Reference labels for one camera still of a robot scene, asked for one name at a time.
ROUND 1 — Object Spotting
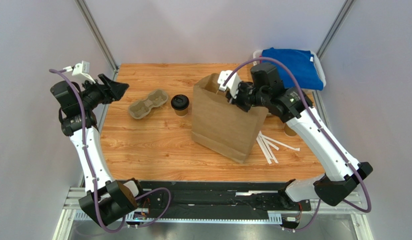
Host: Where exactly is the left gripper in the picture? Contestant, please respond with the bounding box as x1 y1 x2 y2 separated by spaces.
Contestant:
79 74 129 111

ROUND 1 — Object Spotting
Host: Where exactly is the brown paper bag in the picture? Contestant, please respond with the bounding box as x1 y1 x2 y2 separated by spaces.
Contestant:
191 73 268 164

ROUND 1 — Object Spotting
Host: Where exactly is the black plastic cup lid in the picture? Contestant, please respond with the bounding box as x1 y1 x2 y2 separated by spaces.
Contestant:
170 94 190 111

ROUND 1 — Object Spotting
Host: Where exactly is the brown paper coffee cup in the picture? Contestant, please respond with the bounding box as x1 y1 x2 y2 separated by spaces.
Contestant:
174 106 189 117

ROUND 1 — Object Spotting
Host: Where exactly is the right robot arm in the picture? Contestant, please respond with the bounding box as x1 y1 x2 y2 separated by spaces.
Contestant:
217 62 373 206

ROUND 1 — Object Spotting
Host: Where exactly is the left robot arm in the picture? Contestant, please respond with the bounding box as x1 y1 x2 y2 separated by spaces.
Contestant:
50 71 144 232

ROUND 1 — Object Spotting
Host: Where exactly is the white wrapped straw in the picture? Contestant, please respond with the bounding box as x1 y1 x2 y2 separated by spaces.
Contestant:
258 132 301 152
257 131 279 164
256 135 272 165

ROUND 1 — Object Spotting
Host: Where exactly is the white plastic basket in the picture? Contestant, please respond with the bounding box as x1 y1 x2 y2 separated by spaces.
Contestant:
252 49 327 92

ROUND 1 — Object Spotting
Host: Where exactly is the blue folded cloth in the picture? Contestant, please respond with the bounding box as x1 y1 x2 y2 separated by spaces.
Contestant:
260 47 324 91

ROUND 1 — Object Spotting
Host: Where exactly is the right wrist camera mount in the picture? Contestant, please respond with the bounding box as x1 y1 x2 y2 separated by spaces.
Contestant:
217 70 242 99

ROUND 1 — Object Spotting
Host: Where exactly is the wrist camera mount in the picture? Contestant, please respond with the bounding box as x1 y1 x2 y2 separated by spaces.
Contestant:
62 60 97 83
217 70 242 99

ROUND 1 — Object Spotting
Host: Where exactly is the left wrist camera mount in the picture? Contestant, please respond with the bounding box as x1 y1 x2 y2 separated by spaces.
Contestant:
62 60 97 83

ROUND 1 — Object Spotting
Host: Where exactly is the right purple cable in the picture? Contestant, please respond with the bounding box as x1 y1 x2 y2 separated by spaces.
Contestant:
223 56 373 233

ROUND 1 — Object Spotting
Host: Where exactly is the purple cable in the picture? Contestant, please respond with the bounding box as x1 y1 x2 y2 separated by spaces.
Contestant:
223 56 373 233
48 68 172 234

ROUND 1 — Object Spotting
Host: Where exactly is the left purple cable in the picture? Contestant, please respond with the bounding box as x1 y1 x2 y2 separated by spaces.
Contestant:
48 68 172 234

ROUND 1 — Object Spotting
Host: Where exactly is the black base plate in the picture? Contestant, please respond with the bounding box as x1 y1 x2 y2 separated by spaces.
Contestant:
140 180 312 221

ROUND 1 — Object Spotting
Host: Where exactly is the aluminium frame rail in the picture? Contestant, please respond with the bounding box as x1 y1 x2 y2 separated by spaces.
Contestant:
53 181 373 240

